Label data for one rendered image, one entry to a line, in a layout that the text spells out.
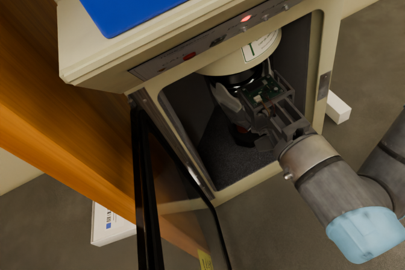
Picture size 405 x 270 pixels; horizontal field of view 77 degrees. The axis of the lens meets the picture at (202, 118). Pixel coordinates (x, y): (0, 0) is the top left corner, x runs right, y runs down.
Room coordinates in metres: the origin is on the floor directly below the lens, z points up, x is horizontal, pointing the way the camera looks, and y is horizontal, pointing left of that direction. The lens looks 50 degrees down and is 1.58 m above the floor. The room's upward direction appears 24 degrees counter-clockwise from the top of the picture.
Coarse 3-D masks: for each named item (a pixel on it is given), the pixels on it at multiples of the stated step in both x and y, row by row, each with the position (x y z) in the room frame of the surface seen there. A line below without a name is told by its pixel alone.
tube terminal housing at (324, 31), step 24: (312, 0) 0.27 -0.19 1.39; (336, 0) 0.28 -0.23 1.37; (264, 24) 0.27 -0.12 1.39; (312, 24) 0.30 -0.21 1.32; (336, 24) 0.28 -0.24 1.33; (216, 48) 0.26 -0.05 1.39; (312, 48) 0.30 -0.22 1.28; (168, 72) 0.26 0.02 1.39; (312, 72) 0.30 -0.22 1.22; (312, 96) 0.30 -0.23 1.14; (168, 120) 0.25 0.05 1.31; (312, 120) 0.28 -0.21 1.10; (264, 168) 0.26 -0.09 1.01; (216, 192) 0.25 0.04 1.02; (240, 192) 0.26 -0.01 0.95
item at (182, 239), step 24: (168, 168) 0.18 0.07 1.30; (168, 192) 0.14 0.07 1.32; (192, 192) 0.19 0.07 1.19; (144, 216) 0.09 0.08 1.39; (168, 216) 0.11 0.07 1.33; (192, 216) 0.14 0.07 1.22; (144, 240) 0.08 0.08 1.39; (168, 240) 0.09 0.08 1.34; (192, 240) 0.10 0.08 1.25; (216, 240) 0.14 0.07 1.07; (144, 264) 0.06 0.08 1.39; (168, 264) 0.06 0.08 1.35; (192, 264) 0.08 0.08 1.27; (216, 264) 0.10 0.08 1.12
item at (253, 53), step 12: (264, 36) 0.30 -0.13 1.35; (276, 36) 0.31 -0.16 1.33; (240, 48) 0.29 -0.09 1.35; (252, 48) 0.29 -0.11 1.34; (264, 48) 0.29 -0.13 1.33; (216, 60) 0.30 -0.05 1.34; (228, 60) 0.29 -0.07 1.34; (240, 60) 0.28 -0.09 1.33; (252, 60) 0.28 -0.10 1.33; (204, 72) 0.31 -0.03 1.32; (216, 72) 0.29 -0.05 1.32; (228, 72) 0.28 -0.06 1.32
